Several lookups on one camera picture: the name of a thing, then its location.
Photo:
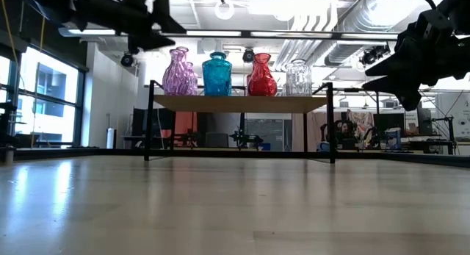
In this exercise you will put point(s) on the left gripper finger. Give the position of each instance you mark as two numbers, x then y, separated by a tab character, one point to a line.
154	42
165	18

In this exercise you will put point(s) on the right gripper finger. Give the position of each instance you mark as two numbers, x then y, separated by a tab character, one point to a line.
389	65
385	85

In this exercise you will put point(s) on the purple bulbous glass vase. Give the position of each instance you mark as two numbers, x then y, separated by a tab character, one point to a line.
176	76

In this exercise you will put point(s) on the purple ribbed jar vase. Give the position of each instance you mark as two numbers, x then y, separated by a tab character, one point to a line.
194	80

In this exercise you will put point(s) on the teal round glass vase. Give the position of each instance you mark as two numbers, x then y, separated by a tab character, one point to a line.
217	78

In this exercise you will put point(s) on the small clear glass vase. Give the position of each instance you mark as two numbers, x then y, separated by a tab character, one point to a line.
299	80

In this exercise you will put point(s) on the wooden shelf with black frame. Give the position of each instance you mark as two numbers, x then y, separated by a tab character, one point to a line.
238	104

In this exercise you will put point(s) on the red bulbous glass vase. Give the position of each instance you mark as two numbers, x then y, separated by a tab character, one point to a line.
261	82

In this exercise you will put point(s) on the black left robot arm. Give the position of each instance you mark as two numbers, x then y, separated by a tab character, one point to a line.
55	5

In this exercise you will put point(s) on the black background robot arm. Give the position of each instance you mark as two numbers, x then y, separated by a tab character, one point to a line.
187	138
242	138

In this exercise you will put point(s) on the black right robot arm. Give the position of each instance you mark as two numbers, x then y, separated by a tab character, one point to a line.
459	5

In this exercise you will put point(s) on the black stage spotlight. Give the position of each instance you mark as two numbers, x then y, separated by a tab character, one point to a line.
126	60
248	55
372	54

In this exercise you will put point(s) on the floral cloth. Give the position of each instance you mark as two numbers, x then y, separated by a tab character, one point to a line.
363	121

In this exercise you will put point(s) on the blue and white box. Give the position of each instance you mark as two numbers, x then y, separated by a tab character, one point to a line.
393	139

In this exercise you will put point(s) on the white round ceiling lamp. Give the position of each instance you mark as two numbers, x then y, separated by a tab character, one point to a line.
224	17

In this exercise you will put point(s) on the person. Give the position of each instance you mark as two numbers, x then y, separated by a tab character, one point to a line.
344	131

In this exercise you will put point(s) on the white printed panel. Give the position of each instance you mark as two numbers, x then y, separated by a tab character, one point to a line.
459	115

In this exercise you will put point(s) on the black framed background table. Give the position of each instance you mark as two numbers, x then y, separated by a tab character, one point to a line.
426	143

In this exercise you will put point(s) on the orange partition panel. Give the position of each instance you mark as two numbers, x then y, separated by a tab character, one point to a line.
183	121

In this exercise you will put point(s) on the blue round object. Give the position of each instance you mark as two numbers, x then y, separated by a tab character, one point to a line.
323	147

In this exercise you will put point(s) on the linear ceiling light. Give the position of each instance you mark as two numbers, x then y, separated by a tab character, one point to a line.
293	34

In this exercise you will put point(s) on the white cylinder canister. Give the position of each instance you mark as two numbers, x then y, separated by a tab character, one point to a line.
110	137

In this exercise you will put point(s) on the large window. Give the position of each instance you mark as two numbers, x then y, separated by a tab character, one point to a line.
55	97

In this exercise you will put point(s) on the grey box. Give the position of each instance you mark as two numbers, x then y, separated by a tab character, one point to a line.
216	140

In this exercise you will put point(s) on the black side rack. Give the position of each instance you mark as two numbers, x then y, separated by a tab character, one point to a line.
7	119

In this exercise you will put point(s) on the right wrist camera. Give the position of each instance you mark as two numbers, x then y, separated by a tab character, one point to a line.
410	100

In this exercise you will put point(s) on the silver air duct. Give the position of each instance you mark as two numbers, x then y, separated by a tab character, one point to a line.
367	12

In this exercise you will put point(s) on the black aluminium table frame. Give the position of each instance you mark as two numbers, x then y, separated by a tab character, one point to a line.
66	153

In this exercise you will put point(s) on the short grey post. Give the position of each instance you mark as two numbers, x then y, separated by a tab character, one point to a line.
9	156

